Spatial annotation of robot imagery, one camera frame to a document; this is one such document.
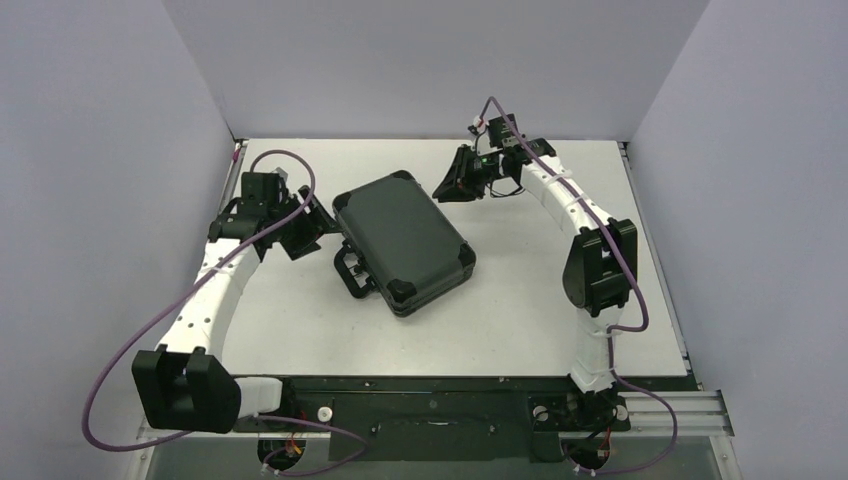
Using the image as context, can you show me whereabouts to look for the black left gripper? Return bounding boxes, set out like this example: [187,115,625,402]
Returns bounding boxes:
[269,188,342,259]

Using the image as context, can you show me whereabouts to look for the black poker case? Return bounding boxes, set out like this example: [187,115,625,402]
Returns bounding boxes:
[332,170,477,317]

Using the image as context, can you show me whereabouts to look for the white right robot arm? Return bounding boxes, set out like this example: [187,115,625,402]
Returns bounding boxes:
[432,114,638,431]

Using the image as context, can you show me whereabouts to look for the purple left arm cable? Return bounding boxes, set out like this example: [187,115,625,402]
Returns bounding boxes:
[80,149,369,478]

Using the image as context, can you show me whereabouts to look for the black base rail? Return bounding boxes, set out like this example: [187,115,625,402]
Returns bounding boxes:
[235,376,733,462]

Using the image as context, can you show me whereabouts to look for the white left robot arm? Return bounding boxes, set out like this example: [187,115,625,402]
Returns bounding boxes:
[131,172,336,433]

